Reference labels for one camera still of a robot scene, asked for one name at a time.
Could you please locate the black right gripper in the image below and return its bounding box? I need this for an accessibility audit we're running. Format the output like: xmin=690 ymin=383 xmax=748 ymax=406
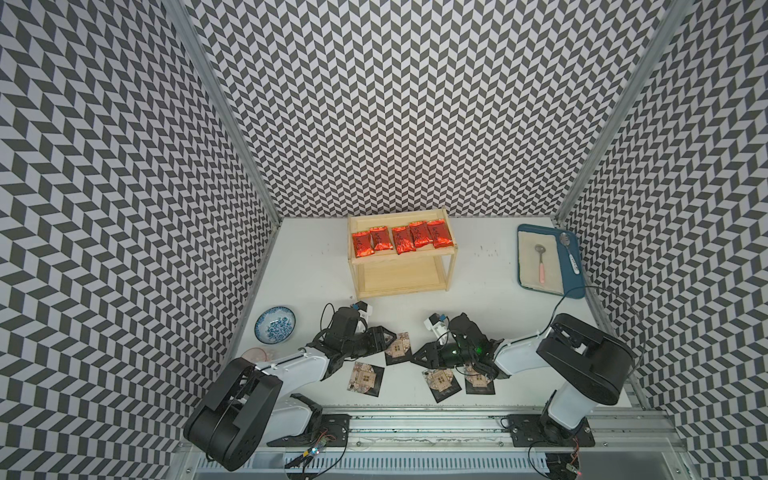
xmin=409 ymin=340 xmax=476 ymax=369

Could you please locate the small pink dish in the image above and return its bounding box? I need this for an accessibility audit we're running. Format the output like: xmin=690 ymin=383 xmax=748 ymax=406
xmin=241 ymin=347 xmax=274 ymax=364

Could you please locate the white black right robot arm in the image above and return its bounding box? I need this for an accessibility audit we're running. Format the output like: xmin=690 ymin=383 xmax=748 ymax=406
xmin=412 ymin=313 xmax=635 ymax=443

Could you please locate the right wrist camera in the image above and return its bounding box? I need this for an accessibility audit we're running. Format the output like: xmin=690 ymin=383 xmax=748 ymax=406
xmin=424 ymin=313 xmax=449 ymax=345

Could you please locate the beige cloth mat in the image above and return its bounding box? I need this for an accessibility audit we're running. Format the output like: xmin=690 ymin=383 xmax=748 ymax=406
xmin=518 ymin=230 xmax=565 ymax=295

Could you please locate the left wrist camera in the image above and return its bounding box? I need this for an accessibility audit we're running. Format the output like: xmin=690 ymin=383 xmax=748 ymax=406
xmin=352 ymin=301 xmax=373 ymax=321

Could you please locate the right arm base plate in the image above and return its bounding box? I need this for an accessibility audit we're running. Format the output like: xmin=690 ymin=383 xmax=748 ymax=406
xmin=502 ymin=414 xmax=596 ymax=447

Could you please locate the blue tray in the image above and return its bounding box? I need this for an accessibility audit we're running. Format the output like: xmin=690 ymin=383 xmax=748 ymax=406
xmin=517 ymin=224 xmax=586 ymax=299

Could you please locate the white handled spoon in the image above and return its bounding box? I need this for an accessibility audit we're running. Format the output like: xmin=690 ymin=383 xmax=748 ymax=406
xmin=559 ymin=231 xmax=581 ymax=275

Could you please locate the light wooden two-tier shelf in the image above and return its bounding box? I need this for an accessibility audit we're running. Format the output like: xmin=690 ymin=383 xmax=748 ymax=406
xmin=347 ymin=208 xmax=458 ymax=300

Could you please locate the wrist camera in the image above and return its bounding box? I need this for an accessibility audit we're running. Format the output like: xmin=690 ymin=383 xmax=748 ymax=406
xmin=424 ymin=313 xmax=449 ymax=345
xmin=352 ymin=301 xmax=373 ymax=321

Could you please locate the brown tea bag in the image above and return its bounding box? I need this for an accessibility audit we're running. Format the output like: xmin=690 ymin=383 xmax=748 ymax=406
xmin=464 ymin=366 xmax=495 ymax=395
xmin=347 ymin=362 xmax=385 ymax=397
xmin=384 ymin=332 xmax=413 ymax=366
xmin=422 ymin=369 xmax=462 ymax=403

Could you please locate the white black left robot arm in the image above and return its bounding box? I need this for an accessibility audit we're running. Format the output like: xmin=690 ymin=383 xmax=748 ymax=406
xmin=183 ymin=302 xmax=397 ymax=471

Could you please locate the blue patterned bowl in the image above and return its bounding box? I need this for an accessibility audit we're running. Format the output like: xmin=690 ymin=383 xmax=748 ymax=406
xmin=254 ymin=306 xmax=296 ymax=345

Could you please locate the pink handled spoon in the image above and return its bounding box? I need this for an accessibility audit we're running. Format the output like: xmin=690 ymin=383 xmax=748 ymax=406
xmin=535 ymin=244 xmax=546 ymax=285

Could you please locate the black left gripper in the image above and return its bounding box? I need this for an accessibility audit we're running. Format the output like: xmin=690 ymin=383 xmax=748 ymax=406
xmin=342 ymin=324 xmax=397 ymax=357

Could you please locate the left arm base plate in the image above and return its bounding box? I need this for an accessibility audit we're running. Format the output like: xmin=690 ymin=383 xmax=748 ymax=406
xmin=262 ymin=393 xmax=351 ymax=448

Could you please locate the red tea bag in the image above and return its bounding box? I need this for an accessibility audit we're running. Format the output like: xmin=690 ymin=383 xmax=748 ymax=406
xmin=392 ymin=225 xmax=417 ymax=255
xmin=351 ymin=230 xmax=375 ymax=258
xmin=409 ymin=221 xmax=433 ymax=249
xmin=369 ymin=226 xmax=394 ymax=252
xmin=427 ymin=219 xmax=454 ymax=249

